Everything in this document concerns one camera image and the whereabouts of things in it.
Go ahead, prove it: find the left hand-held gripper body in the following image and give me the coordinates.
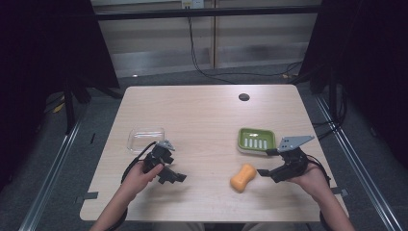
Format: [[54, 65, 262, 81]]
[[142, 139, 176, 175]]

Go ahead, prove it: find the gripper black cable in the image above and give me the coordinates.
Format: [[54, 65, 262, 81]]
[[305, 154, 332, 185], [120, 141, 159, 185]]

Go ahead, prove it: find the white wall outlet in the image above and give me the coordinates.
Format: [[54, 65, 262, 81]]
[[180, 0, 206, 10]]

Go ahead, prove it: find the bundle of black floor cables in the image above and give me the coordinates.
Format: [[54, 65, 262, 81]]
[[312, 86, 349, 142]]

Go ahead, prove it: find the black metal stand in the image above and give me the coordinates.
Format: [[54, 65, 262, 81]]
[[62, 75, 124, 136]]

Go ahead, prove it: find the dark curtain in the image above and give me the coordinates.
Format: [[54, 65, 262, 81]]
[[297, 0, 408, 171], [0, 0, 121, 193]]

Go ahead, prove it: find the black wristband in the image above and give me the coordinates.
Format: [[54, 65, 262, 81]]
[[107, 207, 129, 231]]

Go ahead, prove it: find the black horizontal bar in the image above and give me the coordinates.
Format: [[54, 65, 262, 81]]
[[93, 4, 322, 21]]

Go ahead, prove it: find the black hanging wall cable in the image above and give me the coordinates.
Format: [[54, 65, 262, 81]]
[[187, 15, 304, 85]]

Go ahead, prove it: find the orange soap bar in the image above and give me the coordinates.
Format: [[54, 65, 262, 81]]
[[229, 163, 258, 193]]

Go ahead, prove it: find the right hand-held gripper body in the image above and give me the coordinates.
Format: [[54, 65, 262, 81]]
[[271, 135, 316, 184]]

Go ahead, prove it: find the green soap dish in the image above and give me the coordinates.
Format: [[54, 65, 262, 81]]
[[237, 127, 278, 157]]

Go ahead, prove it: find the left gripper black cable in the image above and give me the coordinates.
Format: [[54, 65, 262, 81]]
[[120, 141, 159, 185]]

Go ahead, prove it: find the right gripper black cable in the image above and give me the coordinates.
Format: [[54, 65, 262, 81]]
[[305, 154, 332, 185]]

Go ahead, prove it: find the clear plastic container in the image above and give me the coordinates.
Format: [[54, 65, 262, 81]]
[[126, 127, 166, 155]]

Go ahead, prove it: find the metal floor rail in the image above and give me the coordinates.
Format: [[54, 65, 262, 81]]
[[18, 119, 85, 231], [313, 94, 406, 231]]

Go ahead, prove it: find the person's left hand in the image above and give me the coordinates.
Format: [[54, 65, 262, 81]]
[[120, 161, 165, 197]]

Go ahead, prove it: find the person's right hand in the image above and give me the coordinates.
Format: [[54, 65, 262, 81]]
[[288, 163, 334, 204]]

